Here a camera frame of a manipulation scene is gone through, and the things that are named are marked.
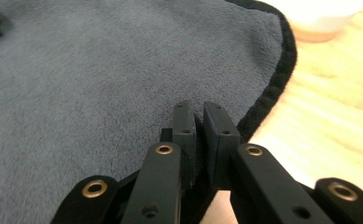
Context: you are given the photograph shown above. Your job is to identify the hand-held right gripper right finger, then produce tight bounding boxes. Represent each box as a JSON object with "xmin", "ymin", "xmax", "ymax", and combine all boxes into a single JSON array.
[{"xmin": 202, "ymin": 100, "xmax": 336, "ymax": 224}]

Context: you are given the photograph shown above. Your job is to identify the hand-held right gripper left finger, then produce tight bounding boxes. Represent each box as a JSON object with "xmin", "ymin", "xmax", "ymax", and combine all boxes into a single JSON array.
[{"xmin": 120, "ymin": 99, "xmax": 200, "ymax": 224}]

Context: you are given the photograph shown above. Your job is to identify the grey and yellow towel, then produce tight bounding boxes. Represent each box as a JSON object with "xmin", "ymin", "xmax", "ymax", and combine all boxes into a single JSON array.
[{"xmin": 0, "ymin": 0, "xmax": 299, "ymax": 224}]

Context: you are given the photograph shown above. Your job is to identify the white metal rack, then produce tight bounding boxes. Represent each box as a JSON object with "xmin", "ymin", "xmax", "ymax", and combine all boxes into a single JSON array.
[{"xmin": 258, "ymin": 0, "xmax": 363, "ymax": 44}]

